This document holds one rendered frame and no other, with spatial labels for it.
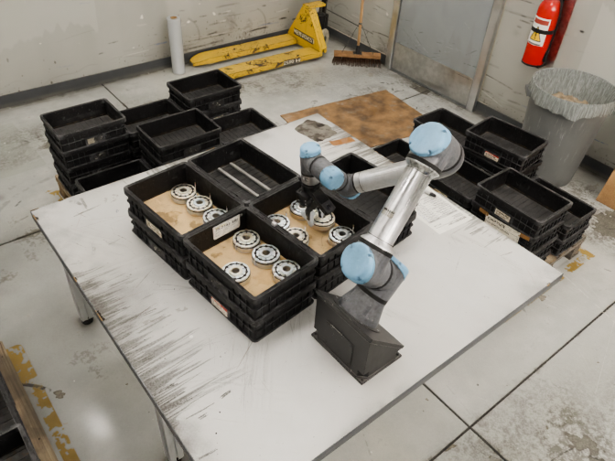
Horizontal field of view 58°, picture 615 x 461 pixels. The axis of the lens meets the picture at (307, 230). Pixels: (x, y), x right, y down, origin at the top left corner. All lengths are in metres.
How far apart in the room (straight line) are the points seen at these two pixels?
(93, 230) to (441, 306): 1.44
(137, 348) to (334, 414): 0.70
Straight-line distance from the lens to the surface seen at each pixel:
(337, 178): 1.88
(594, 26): 4.49
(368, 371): 1.87
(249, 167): 2.53
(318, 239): 2.15
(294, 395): 1.84
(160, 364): 1.94
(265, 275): 2.00
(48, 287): 3.31
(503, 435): 2.78
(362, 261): 1.66
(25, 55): 5.02
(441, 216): 2.59
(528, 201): 3.24
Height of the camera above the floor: 2.24
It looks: 40 degrees down
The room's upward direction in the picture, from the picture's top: 4 degrees clockwise
